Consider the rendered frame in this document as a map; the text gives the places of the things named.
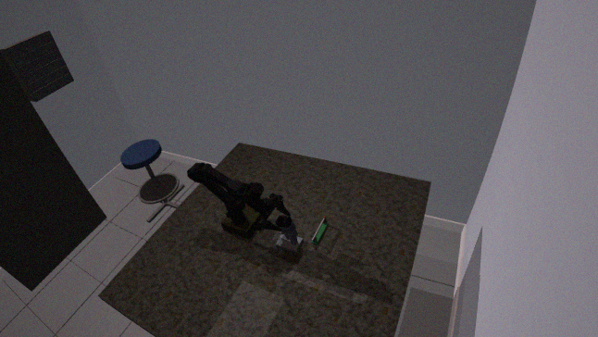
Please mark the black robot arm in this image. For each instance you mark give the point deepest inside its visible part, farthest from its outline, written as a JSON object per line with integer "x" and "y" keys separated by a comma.
{"x": 238, "y": 193}

